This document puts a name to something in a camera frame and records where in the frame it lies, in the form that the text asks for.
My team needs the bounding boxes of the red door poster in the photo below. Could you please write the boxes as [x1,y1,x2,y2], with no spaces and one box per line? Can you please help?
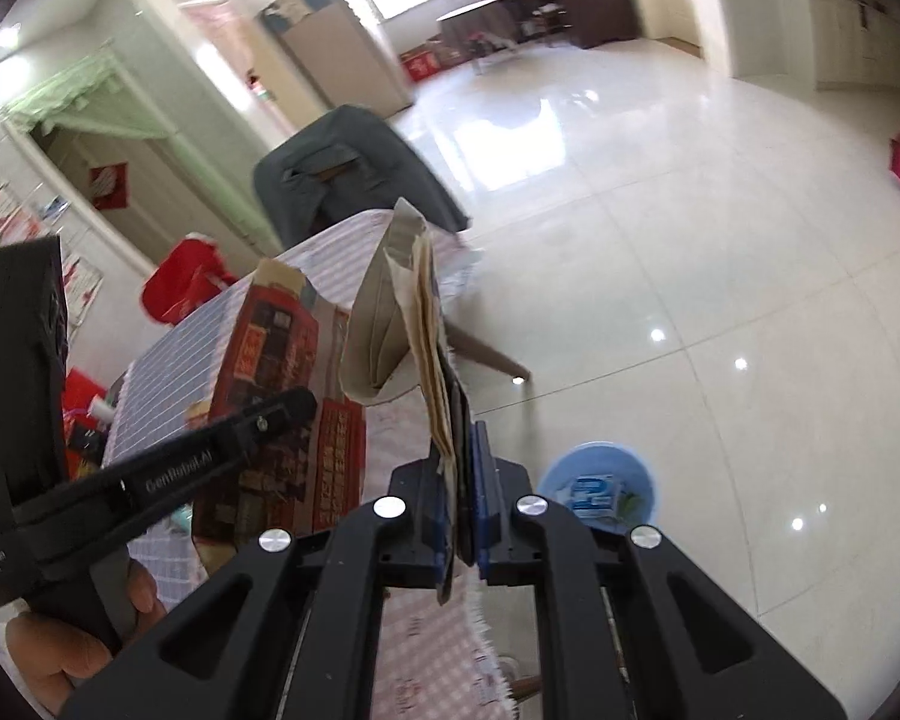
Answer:
[90,161,132,211]

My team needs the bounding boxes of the person's left hand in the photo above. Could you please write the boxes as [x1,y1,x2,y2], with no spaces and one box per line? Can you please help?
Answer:
[4,562,168,718]

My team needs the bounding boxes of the chair with grey jacket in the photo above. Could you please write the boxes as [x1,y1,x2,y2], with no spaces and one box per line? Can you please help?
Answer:
[253,106,472,256]

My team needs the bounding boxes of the red bag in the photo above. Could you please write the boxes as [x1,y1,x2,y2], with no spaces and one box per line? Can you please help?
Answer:
[141,235,232,327]

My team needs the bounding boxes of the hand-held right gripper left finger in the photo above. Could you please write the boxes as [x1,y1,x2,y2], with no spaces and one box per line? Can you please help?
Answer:
[58,456,458,720]

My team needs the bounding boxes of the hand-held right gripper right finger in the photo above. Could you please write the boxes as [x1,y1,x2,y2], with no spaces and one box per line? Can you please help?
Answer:
[475,422,847,720]

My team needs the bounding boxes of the tall grey cabinet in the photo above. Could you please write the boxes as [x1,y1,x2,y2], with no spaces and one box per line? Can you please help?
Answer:
[259,0,415,119]

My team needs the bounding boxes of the blue plastic bin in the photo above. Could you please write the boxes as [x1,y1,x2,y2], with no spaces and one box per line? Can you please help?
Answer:
[536,441,658,541]

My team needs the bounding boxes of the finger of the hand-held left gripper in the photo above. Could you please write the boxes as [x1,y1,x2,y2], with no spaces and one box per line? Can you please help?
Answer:
[118,386,320,535]

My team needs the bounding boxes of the dark wooden desk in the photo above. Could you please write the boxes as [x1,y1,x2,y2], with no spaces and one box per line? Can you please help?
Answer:
[510,0,642,51]

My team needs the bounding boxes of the wooden table leg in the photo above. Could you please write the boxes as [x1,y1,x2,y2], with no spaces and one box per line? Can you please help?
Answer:
[442,322,533,385]

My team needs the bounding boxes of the beige paper carton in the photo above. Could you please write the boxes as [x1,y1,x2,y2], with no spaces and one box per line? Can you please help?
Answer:
[343,198,458,605]

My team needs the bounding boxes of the white wall cabinet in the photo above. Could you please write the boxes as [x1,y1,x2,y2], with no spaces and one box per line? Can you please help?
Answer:
[802,0,900,95]

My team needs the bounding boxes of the blue grid tablecloth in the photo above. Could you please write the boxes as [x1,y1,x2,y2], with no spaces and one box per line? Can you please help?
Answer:
[103,277,260,466]

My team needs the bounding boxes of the red printed cardboard box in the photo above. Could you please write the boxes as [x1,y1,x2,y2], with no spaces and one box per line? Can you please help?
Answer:
[193,258,368,567]

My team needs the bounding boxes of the blue white packet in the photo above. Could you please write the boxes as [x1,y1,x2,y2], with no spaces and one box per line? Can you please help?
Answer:
[562,474,617,520]

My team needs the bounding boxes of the green curtain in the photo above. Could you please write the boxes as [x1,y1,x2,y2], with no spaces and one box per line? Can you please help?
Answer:
[4,45,271,241]

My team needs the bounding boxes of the red floor carton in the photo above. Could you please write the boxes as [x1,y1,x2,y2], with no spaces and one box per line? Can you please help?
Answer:
[400,43,455,83]

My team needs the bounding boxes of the pink checked tablecloth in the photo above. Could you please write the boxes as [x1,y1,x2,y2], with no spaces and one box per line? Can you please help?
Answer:
[101,208,522,720]

